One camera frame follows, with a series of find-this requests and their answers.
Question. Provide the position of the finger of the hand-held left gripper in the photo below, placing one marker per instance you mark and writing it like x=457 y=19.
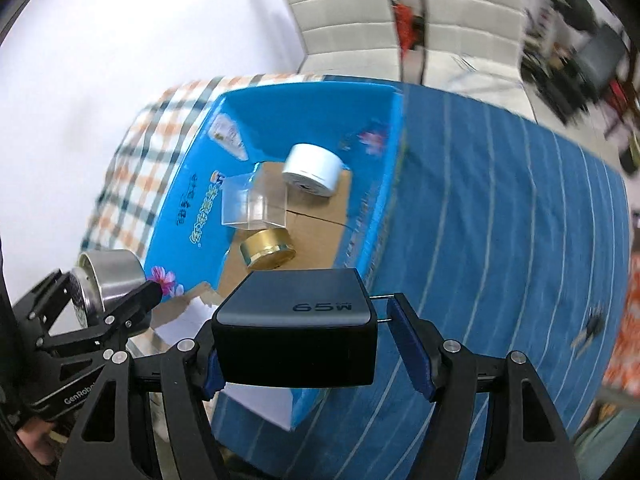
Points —
x=47 y=292
x=132 y=307

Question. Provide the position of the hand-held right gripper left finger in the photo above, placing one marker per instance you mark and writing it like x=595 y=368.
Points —
x=212 y=375

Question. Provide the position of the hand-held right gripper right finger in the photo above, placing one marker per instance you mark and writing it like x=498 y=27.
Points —
x=412 y=350

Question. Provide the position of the steel shaker tin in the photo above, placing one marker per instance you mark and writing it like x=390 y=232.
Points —
x=112 y=280

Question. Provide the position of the black power adapter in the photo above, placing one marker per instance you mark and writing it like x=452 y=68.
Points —
x=295 y=340

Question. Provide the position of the gold round tin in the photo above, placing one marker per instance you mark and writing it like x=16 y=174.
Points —
x=267 y=247

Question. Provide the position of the clear plastic box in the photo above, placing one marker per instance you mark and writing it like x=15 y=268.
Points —
x=250 y=200

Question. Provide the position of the blue cardboard box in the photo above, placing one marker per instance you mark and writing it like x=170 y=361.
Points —
x=200 y=160

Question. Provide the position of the white tape roll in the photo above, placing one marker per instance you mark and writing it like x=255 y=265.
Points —
x=315 y=165

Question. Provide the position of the person's left hand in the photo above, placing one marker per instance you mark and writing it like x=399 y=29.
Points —
x=35 y=437

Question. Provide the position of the blue striped tablecloth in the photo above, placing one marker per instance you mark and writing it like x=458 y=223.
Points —
x=500 y=235

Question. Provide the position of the plaid cloth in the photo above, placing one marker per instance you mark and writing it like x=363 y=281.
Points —
x=150 y=135

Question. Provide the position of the bunch of keys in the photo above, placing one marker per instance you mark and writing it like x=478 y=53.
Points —
x=592 y=327

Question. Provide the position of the orange floral cloth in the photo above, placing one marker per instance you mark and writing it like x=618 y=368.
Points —
x=627 y=350

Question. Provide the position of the red object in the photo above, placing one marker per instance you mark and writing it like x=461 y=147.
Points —
x=406 y=22

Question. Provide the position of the white quilted chair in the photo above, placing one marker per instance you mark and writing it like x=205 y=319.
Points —
x=470 y=15
x=340 y=15

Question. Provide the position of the black weight bench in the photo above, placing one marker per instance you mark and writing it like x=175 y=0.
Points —
x=600 y=55

